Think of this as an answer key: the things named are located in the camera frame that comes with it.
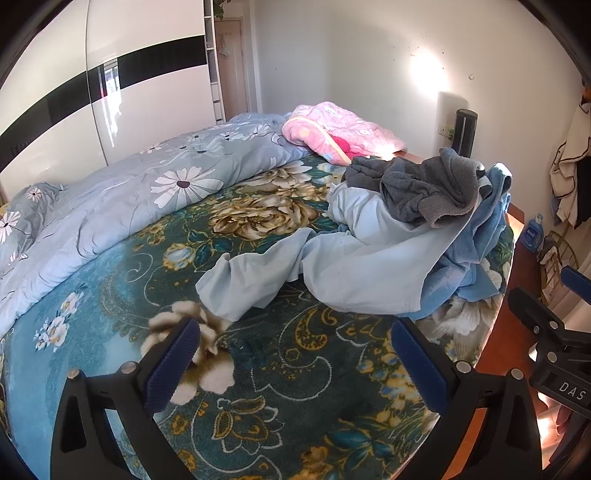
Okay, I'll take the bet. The black tower appliance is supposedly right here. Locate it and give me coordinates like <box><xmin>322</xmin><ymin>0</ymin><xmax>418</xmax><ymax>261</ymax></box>
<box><xmin>454</xmin><ymin>109</ymin><xmax>475</xmax><ymax>158</ymax></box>

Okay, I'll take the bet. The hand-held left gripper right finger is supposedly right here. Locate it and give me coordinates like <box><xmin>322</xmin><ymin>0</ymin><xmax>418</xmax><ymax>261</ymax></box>
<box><xmin>390</xmin><ymin>318</ymin><xmax>543</xmax><ymax>480</ymax></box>

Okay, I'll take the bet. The white wardrobe with black stripe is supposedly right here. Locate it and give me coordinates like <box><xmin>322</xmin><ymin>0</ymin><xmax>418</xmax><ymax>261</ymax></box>
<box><xmin>0</xmin><ymin>0</ymin><xmax>218</xmax><ymax>204</ymax></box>

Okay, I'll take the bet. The cream door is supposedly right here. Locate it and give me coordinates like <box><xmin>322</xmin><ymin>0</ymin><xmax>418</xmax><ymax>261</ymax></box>
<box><xmin>216</xmin><ymin>17</ymin><xmax>252</xmax><ymax>121</ymax></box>

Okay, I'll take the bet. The gold wire rack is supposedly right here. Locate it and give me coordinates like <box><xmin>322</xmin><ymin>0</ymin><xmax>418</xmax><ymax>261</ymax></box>
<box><xmin>539</xmin><ymin>233</ymin><xmax>583</xmax><ymax>305</ymax></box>

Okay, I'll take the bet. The blue pump bottle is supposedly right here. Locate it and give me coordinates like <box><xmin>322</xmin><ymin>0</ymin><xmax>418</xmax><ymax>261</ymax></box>
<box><xmin>519</xmin><ymin>213</ymin><xmax>546</xmax><ymax>252</ymax></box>

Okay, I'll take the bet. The light blue garment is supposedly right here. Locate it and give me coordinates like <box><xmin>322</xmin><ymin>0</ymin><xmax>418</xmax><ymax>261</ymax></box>
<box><xmin>196</xmin><ymin>182</ymin><xmax>497</xmax><ymax>321</ymax></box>

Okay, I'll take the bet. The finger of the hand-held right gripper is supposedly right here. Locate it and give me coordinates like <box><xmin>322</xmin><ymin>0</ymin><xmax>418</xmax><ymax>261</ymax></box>
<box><xmin>560</xmin><ymin>265</ymin><xmax>591</xmax><ymax>306</ymax></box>
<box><xmin>508</xmin><ymin>286</ymin><xmax>573</xmax><ymax>344</ymax></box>

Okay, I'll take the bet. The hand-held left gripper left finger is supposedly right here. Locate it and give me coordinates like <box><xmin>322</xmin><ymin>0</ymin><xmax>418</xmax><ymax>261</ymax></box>
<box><xmin>50</xmin><ymin>316</ymin><xmax>204</xmax><ymax>480</ymax></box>

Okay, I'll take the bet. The grey sweater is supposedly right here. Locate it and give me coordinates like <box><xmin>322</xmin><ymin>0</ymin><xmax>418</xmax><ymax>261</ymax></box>
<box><xmin>344</xmin><ymin>148</ymin><xmax>485</xmax><ymax>228</ymax></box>

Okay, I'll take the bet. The white open shelf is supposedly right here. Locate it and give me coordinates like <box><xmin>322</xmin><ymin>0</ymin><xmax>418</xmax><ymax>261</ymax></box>
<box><xmin>203</xmin><ymin>0</ymin><xmax>227</xmax><ymax>124</ymax></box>

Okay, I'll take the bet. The light blue floral quilt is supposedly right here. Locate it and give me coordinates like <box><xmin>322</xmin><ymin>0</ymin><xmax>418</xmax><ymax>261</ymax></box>
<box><xmin>0</xmin><ymin>112</ymin><xmax>319</xmax><ymax>337</ymax></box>

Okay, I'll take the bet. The cream hanging garment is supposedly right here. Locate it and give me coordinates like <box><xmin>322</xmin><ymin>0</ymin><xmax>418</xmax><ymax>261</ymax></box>
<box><xmin>549</xmin><ymin>99</ymin><xmax>591</xmax><ymax>228</ymax></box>

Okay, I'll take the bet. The pink quilt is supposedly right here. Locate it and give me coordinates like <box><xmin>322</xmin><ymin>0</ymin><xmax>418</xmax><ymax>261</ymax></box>
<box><xmin>283</xmin><ymin>102</ymin><xmax>408</xmax><ymax>167</ymax></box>

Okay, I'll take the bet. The teal floral blanket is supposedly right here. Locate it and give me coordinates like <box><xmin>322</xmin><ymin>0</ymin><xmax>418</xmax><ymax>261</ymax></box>
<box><xmin>0</xmin><ymin>152</ymin><xmax>515</xmax><ymax>480</ymax></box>

